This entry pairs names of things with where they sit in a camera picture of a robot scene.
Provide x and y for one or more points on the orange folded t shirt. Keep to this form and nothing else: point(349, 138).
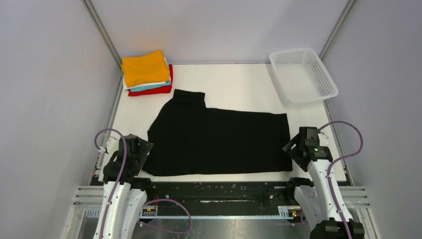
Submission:
point(145, 69)

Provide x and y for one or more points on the white plastic basket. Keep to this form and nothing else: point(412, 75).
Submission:
point(302, 75)

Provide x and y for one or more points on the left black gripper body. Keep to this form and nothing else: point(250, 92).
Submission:
point(144, 149)

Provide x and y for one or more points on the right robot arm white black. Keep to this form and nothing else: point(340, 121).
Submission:
point(319, 197)

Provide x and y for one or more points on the teal folded t shirt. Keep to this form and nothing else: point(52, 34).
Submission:
point(150, 87)

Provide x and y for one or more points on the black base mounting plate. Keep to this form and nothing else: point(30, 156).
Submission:
point(228, 198)

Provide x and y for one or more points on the left small electronics module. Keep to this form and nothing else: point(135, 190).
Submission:
point(149, 212)

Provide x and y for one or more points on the right small electronics module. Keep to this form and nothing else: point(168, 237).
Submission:
point(297, 213)

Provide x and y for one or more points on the white slotted cable duct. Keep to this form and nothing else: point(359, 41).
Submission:
point(281, 214)

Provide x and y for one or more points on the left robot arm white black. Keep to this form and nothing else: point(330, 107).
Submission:
point(123, 198)

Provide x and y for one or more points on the white folded t shirt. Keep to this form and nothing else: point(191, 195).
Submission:
point(145, 85)

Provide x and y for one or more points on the small electronics module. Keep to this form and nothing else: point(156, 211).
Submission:
point(297, 213)
point(149, 212)

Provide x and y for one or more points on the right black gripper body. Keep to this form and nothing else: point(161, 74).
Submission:
point(293, 149)

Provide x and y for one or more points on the red folded t shirt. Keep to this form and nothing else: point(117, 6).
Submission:
point(160, 90)

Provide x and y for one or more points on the black t shirt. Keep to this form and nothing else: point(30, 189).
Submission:
point(189, 138)

